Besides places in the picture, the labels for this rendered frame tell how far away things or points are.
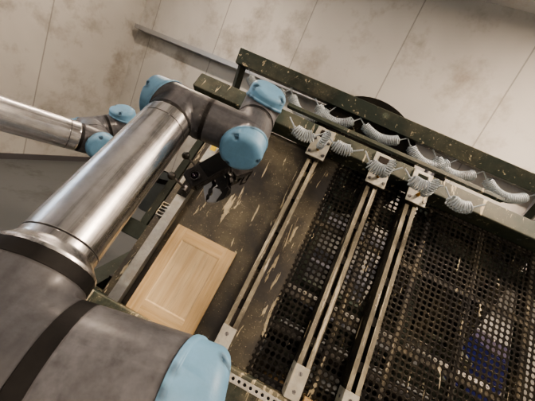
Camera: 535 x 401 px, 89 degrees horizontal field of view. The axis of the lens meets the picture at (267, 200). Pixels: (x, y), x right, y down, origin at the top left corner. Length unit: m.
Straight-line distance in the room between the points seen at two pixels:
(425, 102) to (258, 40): 2.31
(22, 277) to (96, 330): 0.07
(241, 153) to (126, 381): 0.34
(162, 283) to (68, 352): 1.11
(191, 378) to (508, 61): 4.05
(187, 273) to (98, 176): 1.02
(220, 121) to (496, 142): 3.65
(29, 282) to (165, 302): 1.08
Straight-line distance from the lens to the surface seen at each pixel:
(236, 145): 0.45
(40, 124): 0.83
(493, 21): 4.20
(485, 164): 2.16
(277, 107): 0.55
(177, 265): 1.34
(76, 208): 0.32
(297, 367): 1.27
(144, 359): 0.25
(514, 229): 1.79
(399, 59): 3.94
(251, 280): 1.27
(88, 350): 0.25
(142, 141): 0.39
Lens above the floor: 1.81
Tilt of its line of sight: 14 degrees down
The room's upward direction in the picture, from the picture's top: 25 degrees clockwise
